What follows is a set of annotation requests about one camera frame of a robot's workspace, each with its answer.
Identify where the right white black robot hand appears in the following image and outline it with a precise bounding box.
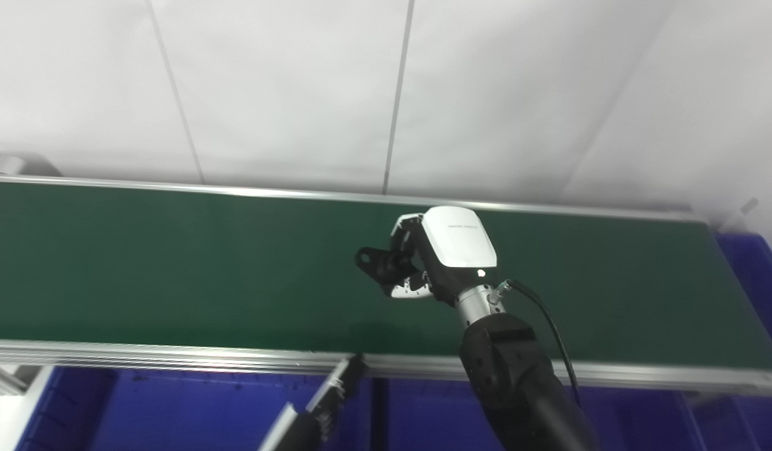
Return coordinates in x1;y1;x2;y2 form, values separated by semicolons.
389;205;499;308

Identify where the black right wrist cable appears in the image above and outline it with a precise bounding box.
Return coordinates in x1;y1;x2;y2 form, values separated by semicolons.
496;279;582;408

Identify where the aluminium conveyor leg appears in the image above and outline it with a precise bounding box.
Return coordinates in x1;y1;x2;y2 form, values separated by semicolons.
0;363;43;397

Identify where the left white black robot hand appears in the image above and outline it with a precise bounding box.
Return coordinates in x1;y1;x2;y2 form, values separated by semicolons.
258;354;365;451

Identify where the blue plastic bin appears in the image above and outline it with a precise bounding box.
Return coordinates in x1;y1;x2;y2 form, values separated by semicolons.
674;232;772;451
372;375;703;451
15;366;375;451

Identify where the black flanged machine part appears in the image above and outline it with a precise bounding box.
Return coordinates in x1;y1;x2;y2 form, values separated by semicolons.
355;246;421;295

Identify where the green conveyor belt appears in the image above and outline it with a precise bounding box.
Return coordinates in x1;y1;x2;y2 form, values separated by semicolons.
0;182;772;371
0;153;772;397

